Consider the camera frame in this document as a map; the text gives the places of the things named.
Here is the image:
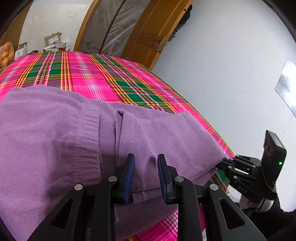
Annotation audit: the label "small white box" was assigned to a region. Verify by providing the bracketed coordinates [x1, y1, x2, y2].
[14, 42, 28, 61]

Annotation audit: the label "shiny wall panel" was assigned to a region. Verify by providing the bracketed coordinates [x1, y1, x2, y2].
[275, 58, 296, 114]

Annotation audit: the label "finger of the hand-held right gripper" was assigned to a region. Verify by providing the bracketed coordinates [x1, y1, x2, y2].
[217, 161, 257, 183]
[223, 155, 260, 166]

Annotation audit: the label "open cardboard box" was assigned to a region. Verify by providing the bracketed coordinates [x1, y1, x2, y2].
[44, 32, 63, 45]

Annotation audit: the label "metal door handle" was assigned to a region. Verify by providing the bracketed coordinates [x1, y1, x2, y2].
[153, 36, 167, 52]

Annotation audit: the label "person's right hand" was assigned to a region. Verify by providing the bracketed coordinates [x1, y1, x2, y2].
[239, 195, 273, 212]

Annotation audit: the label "wooden wardrobe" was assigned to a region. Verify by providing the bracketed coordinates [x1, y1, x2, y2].
[0, 0, 33, 47]

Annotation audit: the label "person's right forearm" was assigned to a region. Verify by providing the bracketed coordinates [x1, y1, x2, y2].
[233, 199, 296, 239]

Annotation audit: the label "bag of oranges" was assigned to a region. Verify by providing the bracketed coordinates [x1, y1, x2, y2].
[0, 42, 15, 68]

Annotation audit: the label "dark hanging clothes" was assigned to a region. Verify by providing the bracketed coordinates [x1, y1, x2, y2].
[174, 5, 192, 35]

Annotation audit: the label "wooden door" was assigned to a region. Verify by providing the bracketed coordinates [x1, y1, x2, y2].
[121, 0, 193, 71]

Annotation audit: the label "purple sweater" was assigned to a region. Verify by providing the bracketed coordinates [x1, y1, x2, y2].
[0, 85, 227, 241]

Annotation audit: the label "plaid bed sheet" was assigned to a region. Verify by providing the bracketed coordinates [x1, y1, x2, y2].
[0, 51, 235, 241]

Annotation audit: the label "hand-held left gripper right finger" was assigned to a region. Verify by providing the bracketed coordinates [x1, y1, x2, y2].
[157, 153, 267, 241]

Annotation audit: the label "clear plastic door curtain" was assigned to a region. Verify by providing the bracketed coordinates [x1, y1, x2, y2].
[80, 0, 148, 58]

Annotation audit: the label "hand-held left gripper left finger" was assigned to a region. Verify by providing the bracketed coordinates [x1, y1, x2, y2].
[26, 153, 136, 241]

